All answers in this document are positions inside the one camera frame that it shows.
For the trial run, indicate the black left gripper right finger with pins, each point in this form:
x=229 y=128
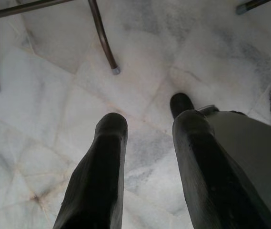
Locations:
x=197 y=152

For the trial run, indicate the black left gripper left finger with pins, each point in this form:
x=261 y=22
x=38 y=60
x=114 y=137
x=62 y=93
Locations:
x=102 y=167

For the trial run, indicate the black robot left foot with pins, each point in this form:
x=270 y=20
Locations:
x=181 y=102

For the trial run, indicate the brown metal chair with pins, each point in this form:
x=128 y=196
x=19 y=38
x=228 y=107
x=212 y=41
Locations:
x=103 y=38

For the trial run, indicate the brown chair leg grey cap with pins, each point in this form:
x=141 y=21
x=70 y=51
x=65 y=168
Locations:
x=249 y=5

